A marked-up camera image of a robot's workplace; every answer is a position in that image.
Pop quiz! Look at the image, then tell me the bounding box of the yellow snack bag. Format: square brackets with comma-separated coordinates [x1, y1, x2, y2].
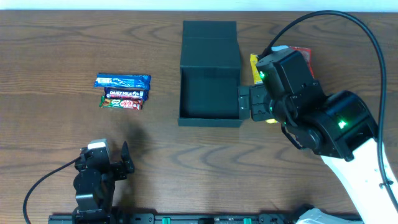
[249, 54, 262, 85]

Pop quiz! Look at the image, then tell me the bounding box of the blue Oreo cookie pack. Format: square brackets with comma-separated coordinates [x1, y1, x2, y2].
[94, 73, 151, 90]

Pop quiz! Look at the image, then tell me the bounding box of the red snack bag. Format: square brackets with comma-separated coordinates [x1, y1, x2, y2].
[289, 46, 314, 77]

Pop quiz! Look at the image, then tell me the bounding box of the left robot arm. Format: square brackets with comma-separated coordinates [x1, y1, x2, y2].
[72, 139, 135, 223]

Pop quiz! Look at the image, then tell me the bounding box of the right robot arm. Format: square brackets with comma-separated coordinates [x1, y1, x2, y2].
[247, 47, 397, 223]

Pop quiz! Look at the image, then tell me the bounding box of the yellow cylindrical candy container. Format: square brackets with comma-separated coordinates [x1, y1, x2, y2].
[266, 119, 278, 124]

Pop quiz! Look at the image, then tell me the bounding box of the dark green open box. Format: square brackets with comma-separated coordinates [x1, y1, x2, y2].
[178, 21, 243, 128]

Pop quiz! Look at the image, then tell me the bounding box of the KitKat Milo chocolate bar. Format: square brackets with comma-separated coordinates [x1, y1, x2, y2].
[99, 96, 143, 110]

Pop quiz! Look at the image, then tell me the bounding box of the Dairy Milk chocolate bar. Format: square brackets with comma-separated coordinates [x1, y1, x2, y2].
[104, 87, 148, 101]

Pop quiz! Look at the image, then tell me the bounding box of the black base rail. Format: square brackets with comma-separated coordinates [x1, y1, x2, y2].
[48, 212, 364, 224]

